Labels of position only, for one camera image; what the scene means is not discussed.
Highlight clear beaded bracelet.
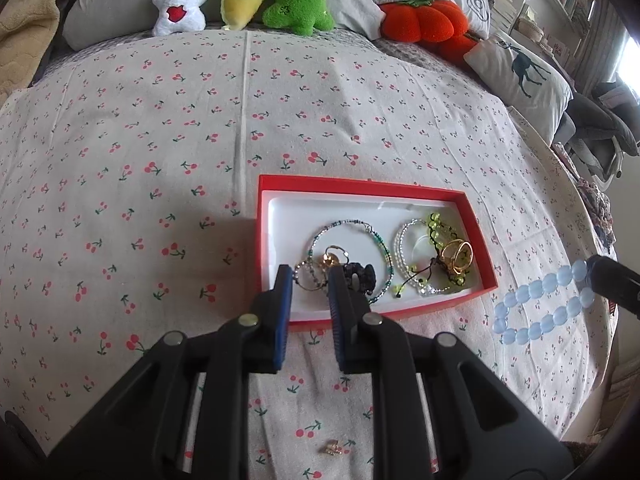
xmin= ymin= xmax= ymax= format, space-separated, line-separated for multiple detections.
xmin=392 ymin=216 xmax=454 ymax=297

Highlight multicolour beaded bracelet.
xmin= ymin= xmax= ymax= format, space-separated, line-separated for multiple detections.
xmin=305 ymin=218 xmax=396 ymax=304

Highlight cherry print bed sheet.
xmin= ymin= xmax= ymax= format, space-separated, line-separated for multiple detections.
xmin=1 ymin=29 xmax=617 ymax=479

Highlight gold amber ring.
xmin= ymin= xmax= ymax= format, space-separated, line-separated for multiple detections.
xmin=438 ymin=237 xmax=475 ymax=276

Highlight white bookshelf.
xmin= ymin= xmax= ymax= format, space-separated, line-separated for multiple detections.
xmin=512 ymin=0 xmax=594 ymax=73

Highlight gold hoop earrings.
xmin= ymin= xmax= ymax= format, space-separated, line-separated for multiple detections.
xmin=293 ymin=245 xmax=350 ymax=292

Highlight orange pumpkin plush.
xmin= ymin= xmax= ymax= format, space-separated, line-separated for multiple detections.
xmin=380 ymin=0 xmax=477 ymax=70

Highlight black beaded ring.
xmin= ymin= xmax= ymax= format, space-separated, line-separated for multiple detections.
xmin=342 ymin=261 xmax=378 ymax=296

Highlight beige quilted blanket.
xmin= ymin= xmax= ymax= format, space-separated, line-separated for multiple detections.
xmin=1 ymin=0 xmax=61 ymax=101

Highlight light blue bead bracelet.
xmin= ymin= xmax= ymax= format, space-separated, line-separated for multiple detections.
xmin=491 ymin=259 xmax=598 ymax=346

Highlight green tree plush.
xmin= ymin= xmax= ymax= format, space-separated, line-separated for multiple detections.
xmin=262 ymin=0 xmax=334 ymax=37

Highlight grey office chair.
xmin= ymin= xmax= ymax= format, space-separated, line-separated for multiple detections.
xmin=553 ymin=80 xmax=639 ymax=190

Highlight yellow-green beaded cord bracelet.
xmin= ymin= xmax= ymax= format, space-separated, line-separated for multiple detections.
xmin=391 ymin=211 xmax=476 ymax=298

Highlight deer print pillow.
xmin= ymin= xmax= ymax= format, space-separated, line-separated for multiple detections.
xmin=463 ymin=30 xmax=574 ymax=145

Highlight red jewelry box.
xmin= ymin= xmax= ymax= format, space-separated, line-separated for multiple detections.
xmin=256 ymin=174 xmax=498 ymax=328

